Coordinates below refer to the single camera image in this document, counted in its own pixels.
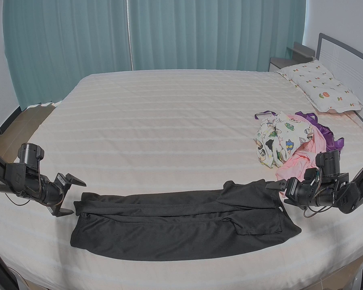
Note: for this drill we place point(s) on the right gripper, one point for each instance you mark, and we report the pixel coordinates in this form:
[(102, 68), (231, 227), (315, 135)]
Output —
[(299, 192)]

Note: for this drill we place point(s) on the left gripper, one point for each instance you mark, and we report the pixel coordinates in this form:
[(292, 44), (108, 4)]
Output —
[(51, 192)]

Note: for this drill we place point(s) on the black trousers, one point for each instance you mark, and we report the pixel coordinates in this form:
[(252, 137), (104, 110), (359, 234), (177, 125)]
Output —
[(184, 228)]

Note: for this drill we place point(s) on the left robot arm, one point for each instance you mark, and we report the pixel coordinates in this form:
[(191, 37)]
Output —
[(15, 177)]

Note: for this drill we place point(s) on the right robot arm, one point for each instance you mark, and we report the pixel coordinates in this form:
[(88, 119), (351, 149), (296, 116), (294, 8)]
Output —
[(351, 192)]

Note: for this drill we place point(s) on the bed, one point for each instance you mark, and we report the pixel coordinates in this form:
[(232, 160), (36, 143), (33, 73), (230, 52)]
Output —
[(169, 116)]

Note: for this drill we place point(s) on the pink garment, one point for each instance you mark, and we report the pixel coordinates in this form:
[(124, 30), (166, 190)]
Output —
[(302, 159)]

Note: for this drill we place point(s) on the white printed garment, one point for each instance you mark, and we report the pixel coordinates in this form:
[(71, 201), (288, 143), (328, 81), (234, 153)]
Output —
[(275, 137)]

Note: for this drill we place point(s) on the purple garment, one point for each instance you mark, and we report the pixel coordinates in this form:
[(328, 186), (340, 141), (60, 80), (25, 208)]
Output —
[(329, 134)]

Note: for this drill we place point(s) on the white curtain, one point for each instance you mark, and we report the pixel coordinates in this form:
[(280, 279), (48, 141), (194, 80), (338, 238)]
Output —
[(44, 105)]

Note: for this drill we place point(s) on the white printed pillow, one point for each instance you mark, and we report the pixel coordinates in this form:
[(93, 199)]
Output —
[(320, 83)]

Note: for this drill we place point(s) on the grey white bedside table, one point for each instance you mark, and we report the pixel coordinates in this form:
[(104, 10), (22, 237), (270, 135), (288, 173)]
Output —
[(279, 62)]

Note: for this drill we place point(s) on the blue-green curtain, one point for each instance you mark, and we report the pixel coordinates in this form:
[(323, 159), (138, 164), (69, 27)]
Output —
[(217, 26), (69, 41)]

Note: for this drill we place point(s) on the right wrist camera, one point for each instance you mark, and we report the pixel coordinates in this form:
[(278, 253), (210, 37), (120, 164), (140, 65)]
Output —
[(319, 160)]

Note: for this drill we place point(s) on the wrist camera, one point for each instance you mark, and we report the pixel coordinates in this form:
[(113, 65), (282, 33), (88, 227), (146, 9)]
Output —
[(319, 160), (39, 154)]

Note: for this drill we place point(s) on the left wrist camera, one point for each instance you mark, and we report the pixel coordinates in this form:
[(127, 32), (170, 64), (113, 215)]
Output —
[(39, 154)]

